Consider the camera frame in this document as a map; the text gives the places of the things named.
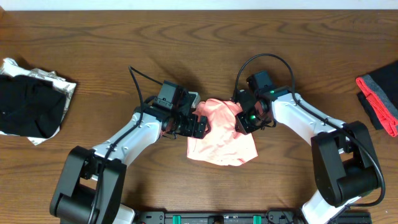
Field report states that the black mounting rail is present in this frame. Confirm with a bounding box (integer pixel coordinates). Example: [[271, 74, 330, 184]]
[[133, 208, 373, 224]]

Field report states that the black folded garment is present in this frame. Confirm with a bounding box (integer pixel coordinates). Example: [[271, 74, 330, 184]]
[[1, 75, 67, 139]]

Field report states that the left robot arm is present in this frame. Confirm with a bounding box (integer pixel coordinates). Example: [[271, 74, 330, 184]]
[[49, 81, 210, 224]]

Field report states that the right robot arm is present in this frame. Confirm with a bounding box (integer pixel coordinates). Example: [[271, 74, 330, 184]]
[[232, 71, 386, 223]]

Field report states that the white patterned garment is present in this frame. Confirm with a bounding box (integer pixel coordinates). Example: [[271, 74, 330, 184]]
[[1, 58, 76, 146]]

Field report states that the red grey black garment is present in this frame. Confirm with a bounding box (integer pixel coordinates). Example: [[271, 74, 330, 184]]
[[355, 62, 397, 137]]

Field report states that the pink printed shirt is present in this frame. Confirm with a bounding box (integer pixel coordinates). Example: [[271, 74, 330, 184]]
[[187, 98, 258, 166]]

